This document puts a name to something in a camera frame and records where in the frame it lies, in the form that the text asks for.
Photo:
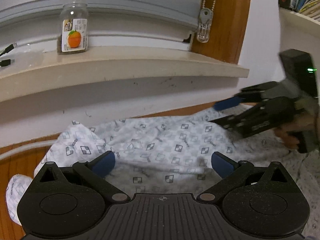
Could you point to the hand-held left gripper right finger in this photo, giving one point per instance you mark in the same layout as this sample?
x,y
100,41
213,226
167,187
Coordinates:
x,y
222,163

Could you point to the glass jar with orange label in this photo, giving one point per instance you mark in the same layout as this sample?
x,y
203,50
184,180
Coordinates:
x,y
73,30

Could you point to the clear plastic sheet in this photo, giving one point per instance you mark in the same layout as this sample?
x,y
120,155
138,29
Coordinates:
x,y
30,57

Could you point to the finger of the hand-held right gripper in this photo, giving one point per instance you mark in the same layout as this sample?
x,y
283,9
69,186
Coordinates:
x,y
227,103
262,120

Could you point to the white shelf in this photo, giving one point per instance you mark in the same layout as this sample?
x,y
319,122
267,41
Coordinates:
x,y
295,17

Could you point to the beige window sill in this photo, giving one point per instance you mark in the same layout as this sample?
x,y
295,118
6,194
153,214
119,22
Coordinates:
x,y
125,65

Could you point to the person's right hand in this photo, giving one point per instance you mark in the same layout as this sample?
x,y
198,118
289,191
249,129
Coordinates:
x,y
290,140

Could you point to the grey window blind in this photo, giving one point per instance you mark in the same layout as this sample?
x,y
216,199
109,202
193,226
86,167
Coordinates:
x,y
125,2

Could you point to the white patterned pajama shirt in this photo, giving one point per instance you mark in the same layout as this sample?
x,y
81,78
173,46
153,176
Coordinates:
x,y
162,140

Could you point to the wooden window frame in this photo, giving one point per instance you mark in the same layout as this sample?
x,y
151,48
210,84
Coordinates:
x,y
225,30

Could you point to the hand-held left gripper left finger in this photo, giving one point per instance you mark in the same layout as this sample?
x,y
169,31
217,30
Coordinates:
x,y
105,163

